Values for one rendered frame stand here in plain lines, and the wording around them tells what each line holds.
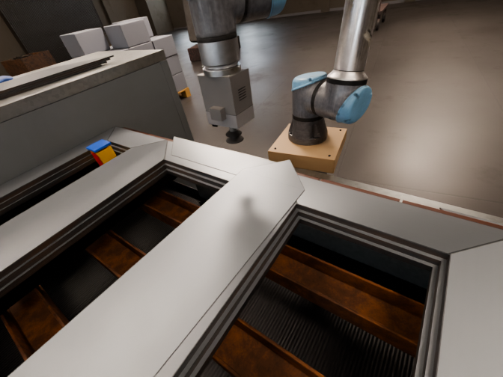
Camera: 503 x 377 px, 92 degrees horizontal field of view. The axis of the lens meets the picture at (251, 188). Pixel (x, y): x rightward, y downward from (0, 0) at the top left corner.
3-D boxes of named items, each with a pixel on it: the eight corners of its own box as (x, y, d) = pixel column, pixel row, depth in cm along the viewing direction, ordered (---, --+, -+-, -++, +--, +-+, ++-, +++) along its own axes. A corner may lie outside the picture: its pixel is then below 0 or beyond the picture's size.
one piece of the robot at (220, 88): (179, 58, 45) (200, 138, 55) (215, 59, 41) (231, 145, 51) (213, 46, 51) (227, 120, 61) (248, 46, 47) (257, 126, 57)
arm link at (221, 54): (219, 43, 41) (186, 43, 45) (224, 72, 44) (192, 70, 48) (245, 34, 46) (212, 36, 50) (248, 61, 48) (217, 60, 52)
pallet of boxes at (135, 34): (161, 93, 424) (132, 18, 355) (191, 95, 389) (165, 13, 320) (105, 120, 359) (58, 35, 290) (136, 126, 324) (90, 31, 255)
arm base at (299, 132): (298, 125, 105) (298, 102, 99) (333, 131, 97) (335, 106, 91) (281, 141, 96) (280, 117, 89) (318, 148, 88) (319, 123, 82)
